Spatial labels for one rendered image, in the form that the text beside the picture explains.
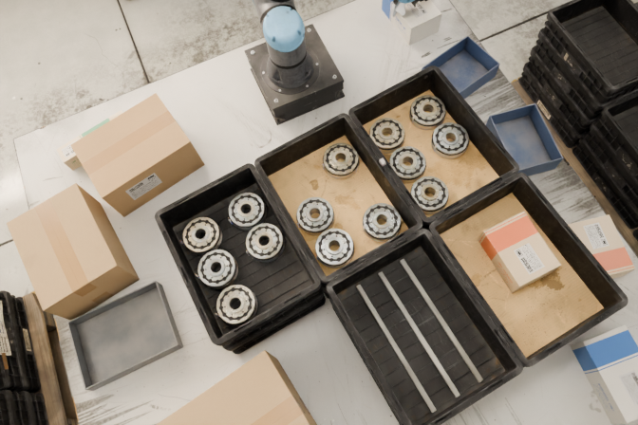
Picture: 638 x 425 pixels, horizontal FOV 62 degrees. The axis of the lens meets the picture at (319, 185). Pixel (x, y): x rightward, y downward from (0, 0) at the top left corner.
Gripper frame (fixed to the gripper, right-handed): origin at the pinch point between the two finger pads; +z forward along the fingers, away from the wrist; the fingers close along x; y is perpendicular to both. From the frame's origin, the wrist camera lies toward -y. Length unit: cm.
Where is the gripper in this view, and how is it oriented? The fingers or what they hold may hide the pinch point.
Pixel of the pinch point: (410, 7)
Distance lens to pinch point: 197.7
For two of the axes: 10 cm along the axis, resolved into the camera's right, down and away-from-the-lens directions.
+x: 8.8, -4.5, 1.3
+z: 0.7, 4.0, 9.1
